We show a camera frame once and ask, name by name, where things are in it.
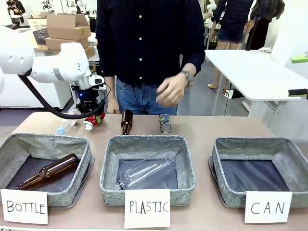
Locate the white paper label PLASTIC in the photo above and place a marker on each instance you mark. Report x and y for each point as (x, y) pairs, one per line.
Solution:
(147, 208)

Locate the person in plaid shirt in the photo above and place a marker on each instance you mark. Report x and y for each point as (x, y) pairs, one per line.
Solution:
(231, 29)

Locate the clear plastic bottle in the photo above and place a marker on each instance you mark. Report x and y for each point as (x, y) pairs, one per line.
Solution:
(146, 172)

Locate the green box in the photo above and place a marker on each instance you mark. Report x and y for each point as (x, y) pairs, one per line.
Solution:
(299, 59)

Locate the silver patterned can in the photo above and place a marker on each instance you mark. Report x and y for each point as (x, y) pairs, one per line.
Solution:
(165, 124)

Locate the white desk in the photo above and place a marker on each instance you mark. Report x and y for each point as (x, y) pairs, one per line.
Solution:
(250, 72)

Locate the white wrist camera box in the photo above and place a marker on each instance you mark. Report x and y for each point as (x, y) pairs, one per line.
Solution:
(95, 80)

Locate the crushed red can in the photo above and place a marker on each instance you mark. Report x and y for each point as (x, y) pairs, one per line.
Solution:
(91, 122)

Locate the person's right hand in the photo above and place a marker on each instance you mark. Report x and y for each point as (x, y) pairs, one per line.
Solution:
(112, 106)

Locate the person in black hoodie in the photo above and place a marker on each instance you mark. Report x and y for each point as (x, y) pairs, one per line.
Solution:
(15, 9)

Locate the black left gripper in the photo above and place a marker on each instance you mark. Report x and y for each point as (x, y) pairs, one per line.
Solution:
(88, 102)

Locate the black plastic crate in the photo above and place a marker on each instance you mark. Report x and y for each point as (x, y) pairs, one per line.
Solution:
(41, 36)

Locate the long brown glass bottle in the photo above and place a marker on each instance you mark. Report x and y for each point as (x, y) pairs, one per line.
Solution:
(48, 170)

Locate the white paper label CAN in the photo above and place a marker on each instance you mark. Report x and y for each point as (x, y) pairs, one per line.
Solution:
(267, 207)

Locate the black bar object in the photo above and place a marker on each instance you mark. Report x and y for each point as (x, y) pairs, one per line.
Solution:
(298, 93)

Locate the white paper label BOTTLE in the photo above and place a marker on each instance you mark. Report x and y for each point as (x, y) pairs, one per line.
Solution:
(24, 207)

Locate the white cabinet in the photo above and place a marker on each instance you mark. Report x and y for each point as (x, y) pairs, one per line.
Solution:
(36, 95)

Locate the short brown glass bottle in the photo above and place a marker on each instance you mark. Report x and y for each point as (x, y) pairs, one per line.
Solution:
(126, 121)

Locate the silver wristwatch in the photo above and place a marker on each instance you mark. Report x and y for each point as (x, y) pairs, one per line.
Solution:
(186, 75)

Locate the grey fabric basket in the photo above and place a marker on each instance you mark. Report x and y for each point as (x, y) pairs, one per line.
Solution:
(255, 146)
(14, 146)
(144, 144)

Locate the person in dark shirt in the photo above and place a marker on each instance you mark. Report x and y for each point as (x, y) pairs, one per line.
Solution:
(144, 36)

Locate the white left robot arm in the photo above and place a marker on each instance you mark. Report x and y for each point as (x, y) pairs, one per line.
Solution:
(19, 59)

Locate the flat cardboard box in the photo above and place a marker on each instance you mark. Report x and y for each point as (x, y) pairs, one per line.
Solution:
(62, 44)

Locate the large open cardboard box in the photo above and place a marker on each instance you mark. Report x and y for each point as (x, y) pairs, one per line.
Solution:
(67, 26)

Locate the person's left hand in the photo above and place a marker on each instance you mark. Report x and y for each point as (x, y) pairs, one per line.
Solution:
(172, 90)

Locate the crushed clear bottle blue cap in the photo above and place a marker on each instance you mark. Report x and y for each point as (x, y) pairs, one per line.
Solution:
(68, 124)

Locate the white plastic crate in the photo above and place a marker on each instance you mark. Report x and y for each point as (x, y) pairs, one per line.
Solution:
(37, 23)

